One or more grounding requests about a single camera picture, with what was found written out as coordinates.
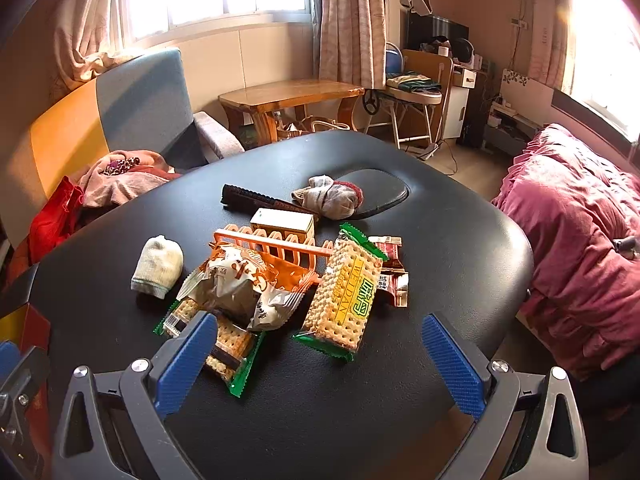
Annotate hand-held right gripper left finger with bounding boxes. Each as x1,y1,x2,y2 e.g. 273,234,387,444
52,310,219,480

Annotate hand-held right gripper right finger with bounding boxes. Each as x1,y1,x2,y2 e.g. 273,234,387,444
421,312,589,480

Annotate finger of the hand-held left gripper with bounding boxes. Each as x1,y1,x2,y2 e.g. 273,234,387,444
0,340,52,411

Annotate gold metal tin box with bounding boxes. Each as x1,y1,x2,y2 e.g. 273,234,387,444
0,304,53,357

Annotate small green cracker packet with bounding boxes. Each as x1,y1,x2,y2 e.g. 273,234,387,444
152,298,267,399

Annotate orange and white snack bag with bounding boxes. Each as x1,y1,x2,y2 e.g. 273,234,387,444
176,244,307,332

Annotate white sock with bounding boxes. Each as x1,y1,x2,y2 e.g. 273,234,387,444
131,235,184,299

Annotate large green cracker packet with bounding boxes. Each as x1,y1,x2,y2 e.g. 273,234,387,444
292,223,390,362

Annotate orange plastic rack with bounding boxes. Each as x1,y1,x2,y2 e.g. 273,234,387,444
209,223,335,291

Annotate small cream box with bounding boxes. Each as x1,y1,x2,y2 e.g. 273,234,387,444
249,207,316,244

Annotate red small snack packets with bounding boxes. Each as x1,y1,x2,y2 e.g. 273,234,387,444
376,268,411,308

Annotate brown snack sachet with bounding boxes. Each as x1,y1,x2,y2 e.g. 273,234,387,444
368,235,404,271

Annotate red cloth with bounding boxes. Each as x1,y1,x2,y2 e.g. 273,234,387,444
27,176,84,266

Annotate pink bedspread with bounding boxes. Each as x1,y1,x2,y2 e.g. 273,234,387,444
491,122,640,382

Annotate grey sock ball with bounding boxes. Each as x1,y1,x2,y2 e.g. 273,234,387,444
292,175,365,220

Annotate white cabinet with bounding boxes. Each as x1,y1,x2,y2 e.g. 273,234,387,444
442,66,477,141

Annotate grey and yellow armchair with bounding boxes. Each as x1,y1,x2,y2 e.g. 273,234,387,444
0,47,246,261

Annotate beige bag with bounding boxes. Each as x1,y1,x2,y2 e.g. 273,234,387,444
276,114,352,142

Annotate white flowered panel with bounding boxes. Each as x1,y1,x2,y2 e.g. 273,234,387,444
499,66,557,128

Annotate folded green cloth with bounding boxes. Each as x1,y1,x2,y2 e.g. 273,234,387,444
385,71,444,94

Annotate wooden side table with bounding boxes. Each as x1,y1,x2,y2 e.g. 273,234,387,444
218,79,366,144

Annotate black television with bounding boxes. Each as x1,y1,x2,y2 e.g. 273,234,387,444
406,12,471,57

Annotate patterned beige curtain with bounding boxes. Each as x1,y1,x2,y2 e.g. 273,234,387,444
529,0,577,92
49,0,147,87
319,0,389,89

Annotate white frame chair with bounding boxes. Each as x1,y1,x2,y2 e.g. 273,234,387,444
361,49,454,152

